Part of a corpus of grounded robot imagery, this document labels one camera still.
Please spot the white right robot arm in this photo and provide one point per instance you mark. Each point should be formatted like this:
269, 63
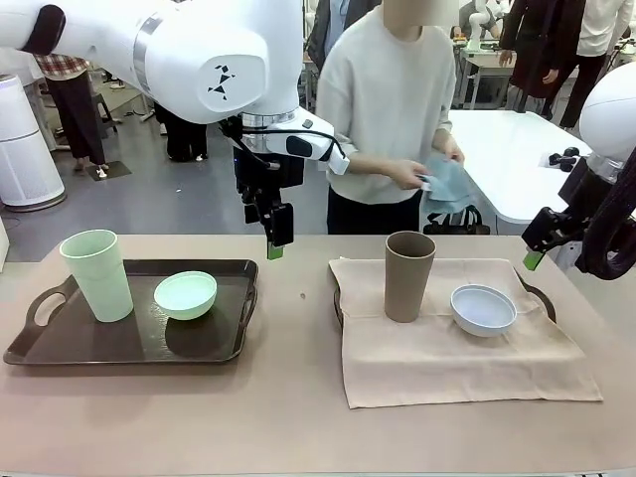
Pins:
611, 114

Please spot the black stool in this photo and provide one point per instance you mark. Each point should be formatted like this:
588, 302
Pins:
102, 111

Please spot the light green tall cup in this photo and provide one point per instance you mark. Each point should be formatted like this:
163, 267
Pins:
102, 283

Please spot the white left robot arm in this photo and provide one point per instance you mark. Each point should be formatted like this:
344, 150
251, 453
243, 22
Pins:
199, 59

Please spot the person's right forearm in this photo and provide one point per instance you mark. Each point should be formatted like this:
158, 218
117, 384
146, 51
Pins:
372, 166

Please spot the black handbag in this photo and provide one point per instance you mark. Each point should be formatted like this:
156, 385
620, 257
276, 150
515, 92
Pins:
462, 226

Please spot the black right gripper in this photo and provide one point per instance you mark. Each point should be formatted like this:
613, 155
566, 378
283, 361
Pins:
546, 228

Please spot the light green round bowl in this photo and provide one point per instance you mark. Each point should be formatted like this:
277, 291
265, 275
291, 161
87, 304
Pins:
186, 298

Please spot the bystander in plaid shirt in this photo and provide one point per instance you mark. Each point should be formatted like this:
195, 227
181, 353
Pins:
74, 114

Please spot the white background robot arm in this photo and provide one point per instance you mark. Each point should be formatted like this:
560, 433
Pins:
477, 20

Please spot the white background table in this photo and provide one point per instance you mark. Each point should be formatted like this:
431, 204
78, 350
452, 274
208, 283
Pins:
507, 149

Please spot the white round bowl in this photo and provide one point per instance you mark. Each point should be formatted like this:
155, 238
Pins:
484, 310

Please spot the bystander in black clothes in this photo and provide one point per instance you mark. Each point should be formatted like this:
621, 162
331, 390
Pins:
181, 136

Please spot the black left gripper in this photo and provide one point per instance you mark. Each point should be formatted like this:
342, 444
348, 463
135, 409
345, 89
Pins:
268, 171

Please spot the dark brown plastic tray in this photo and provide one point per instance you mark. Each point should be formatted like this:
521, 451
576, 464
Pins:
541, 298
99, 338

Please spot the brown tall tumbler cup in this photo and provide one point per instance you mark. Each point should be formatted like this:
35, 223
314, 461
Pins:
410, 278

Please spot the person's left hand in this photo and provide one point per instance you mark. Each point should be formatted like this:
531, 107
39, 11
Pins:
449, 149

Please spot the person's right hand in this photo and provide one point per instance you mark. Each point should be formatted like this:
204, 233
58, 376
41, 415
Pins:
413, 176

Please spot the bystander in dark jacket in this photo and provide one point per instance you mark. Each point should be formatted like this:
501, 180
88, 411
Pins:
323, 40

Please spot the person's left forearm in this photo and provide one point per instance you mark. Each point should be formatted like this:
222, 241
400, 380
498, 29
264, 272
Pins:
442, 131

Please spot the small black device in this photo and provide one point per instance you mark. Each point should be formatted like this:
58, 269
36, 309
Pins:
564, 160

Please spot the bystander in white shirt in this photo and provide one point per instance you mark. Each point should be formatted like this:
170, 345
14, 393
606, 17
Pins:
593, 30

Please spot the bystander in dark brown coat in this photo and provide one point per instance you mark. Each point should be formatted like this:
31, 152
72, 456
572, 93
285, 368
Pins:
539, 49

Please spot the beige cloth mat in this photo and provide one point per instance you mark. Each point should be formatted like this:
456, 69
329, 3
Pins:
447, 367

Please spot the person in white sweater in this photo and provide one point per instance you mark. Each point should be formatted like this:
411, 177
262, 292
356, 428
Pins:
387, 99

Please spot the blue-green cloth mat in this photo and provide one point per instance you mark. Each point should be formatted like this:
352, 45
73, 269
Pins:
447, 184

